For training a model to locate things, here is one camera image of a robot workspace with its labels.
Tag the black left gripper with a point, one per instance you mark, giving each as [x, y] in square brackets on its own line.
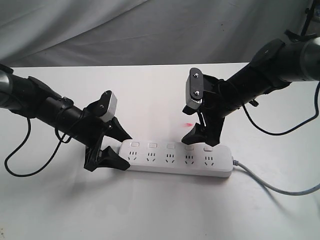
[94, 131]

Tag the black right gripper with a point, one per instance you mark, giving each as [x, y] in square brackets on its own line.
[220, 98]

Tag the white five-outlet power strip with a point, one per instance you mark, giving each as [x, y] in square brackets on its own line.
[197, 159]

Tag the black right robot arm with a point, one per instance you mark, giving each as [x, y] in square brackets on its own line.
[274, 67]

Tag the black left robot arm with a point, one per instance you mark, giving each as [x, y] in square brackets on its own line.
[33, 99]

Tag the grey backdrop cloth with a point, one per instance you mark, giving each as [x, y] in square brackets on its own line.
[65, 33]

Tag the black tripod stand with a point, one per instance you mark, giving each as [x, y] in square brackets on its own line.
[309, 12]

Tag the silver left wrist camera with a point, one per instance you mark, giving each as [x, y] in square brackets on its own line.
[108, 105]

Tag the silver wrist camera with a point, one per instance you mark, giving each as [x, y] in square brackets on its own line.
[108, 105]
[194, 88]

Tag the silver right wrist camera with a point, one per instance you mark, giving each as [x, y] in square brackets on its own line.
[194, 88]

